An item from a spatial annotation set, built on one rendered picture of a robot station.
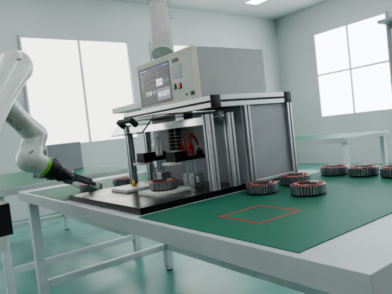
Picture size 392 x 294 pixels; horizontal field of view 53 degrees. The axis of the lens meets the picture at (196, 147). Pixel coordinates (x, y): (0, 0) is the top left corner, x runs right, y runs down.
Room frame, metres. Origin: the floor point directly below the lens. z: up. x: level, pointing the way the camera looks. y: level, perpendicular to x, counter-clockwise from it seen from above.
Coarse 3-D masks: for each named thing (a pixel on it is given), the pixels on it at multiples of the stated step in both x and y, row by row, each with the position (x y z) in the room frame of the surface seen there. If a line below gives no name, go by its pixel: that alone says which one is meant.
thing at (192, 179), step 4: (200, 172) 1.60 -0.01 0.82; (184, 176) 1.62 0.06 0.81; (192, 176) 1.58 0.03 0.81; (200, 176) 1.59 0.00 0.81; (184, 180) 1.62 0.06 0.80; (192, 180) 1.58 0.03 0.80; (196, 180) 1.58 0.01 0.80; (200, 180) 1.59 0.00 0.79; (184, 184) 1.63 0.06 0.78; (192, 184) 1.58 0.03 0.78; (196, 184) 1.58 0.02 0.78; (200, 184) 1.59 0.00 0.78
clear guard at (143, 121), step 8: (184, 112) 1.42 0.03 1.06; (192, 112) 1.45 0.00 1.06; (200, 112) 1.47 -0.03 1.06; (136, 120) 1.43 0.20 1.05; (144, 120) 1.37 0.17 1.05; (120, 128) 1.49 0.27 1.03; (128, 128) 1.43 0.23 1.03; (136, 128) 1.37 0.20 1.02; (144, 128) 1.32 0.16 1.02; (112, 136) 1.50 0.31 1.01
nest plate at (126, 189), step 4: (136, 184) 1.77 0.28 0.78; (140, 184) 1.76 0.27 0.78; (144, 184) 1.74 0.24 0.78; (148, 184) 1.73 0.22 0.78; (112, 188) 1.73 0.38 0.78; (116, 188) 1.71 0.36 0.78; (120, 188) 1.69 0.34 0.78; (124, 188) 1.68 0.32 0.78; (128, 188) 1.66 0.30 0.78; (132, 188) 1.65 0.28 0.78; (136, 188) 1.65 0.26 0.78; (140, 188) 1.66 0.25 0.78; (144, 188) 1.67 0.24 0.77; (148, 188) 1.68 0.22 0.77; (128, 192) 1.62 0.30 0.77
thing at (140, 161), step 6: (138, 156) 1.76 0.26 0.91; (144, 156) 1.73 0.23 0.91; (150, 156) 1.75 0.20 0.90; (156, 156) 1.77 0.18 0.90; (162, 156) 1.78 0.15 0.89; (138, 162) 1.77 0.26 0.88; (144, 162) 1.72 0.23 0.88; (156, 162) 1.83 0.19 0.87; (162, 162) 1.79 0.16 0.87; (162, 168) 1.79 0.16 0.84
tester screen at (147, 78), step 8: (144, 72) 1.82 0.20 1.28; (152, 72) 1.76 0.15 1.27; (160, 72) 1.71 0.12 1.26; (168, 72) 1.66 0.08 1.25; (144, 80) 1.82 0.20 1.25; (152, 80) 1.77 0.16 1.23; (144, 88) 1.83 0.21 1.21; (152, 88) 1.77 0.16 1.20; (144, 96) 1.84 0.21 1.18; (152, 96) 1.78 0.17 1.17; (144, 104) 1.84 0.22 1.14
